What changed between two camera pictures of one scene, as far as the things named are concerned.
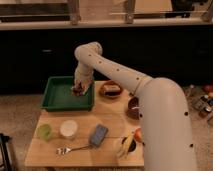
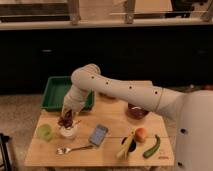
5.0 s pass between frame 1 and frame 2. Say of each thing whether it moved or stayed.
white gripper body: moved
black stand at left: stayed
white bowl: stayed
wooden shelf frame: stayed
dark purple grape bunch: moved
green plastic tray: stayed
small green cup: stayed
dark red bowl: stayed
